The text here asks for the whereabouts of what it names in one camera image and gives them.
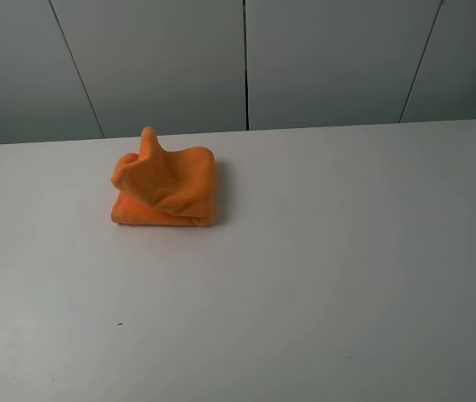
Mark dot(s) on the orange towel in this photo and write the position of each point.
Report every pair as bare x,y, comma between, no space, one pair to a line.
164,188

